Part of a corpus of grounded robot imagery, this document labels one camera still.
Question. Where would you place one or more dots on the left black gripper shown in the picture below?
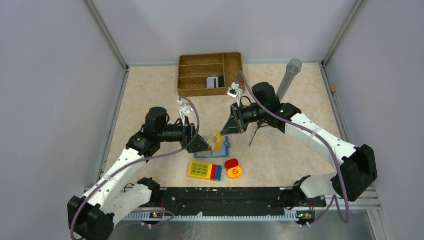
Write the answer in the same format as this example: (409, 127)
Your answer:
(198, 144)

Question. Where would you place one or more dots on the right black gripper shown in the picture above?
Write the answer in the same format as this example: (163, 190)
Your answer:
(236, 122)

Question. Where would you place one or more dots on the gold credit card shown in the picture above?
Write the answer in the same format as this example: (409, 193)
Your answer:
(216, 140)

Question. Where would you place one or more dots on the white credit card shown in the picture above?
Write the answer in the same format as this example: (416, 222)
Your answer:
(212, 82)

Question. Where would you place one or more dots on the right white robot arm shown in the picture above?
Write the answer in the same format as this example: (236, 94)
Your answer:
(355, 166)

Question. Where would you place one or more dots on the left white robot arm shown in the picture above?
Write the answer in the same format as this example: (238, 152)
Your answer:
(95, 214)

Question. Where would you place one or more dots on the black tripod mic stand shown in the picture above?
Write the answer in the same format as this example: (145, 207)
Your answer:
(259, 125)

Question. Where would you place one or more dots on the yellow window toy block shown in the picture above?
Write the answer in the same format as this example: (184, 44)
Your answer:
(200, 170)

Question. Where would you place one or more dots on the blue toy block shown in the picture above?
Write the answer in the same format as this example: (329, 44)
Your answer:
(218, 173)

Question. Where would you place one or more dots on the red rounded toy block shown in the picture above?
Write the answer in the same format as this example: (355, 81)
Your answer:
(231, 163)

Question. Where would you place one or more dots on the yellow round toy block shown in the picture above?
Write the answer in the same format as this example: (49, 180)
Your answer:
(235, 172)

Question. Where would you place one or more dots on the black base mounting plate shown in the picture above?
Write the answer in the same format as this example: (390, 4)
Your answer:
(230, 201)

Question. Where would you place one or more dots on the woven wicker tray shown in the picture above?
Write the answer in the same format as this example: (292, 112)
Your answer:
(194, 69)

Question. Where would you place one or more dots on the grey microphone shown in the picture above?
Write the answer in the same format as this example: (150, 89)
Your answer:
(293, 68)

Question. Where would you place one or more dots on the small brown wall object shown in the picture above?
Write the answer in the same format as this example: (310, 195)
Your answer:
(332, 88)

